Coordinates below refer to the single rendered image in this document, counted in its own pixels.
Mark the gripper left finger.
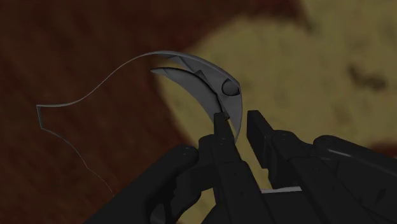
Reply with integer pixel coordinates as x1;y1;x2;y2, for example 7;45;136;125
85;111;274;224

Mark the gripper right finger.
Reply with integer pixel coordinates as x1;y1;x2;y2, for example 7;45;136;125
246;109;397;224

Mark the grey curved metal tool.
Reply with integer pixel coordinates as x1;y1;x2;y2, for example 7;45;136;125
36;50;243;198

